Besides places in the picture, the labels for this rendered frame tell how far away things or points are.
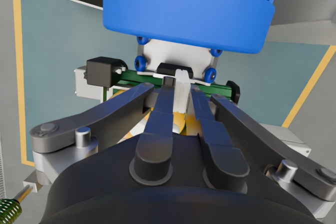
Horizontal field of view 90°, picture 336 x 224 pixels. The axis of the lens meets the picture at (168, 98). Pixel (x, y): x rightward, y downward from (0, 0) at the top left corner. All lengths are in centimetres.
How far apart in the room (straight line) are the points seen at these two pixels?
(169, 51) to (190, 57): 6
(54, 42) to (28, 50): 26
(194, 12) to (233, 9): 5
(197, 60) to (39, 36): 154
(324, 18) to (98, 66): 62
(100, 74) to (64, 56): 127
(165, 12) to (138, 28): 4
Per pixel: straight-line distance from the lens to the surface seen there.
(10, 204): 62
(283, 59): 168
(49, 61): 185
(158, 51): 52
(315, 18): 68
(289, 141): 51
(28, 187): 67
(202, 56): 52
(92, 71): 50
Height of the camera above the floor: 144
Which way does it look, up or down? 69 degrees down
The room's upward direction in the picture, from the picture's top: 170 degrees counter-clockwise
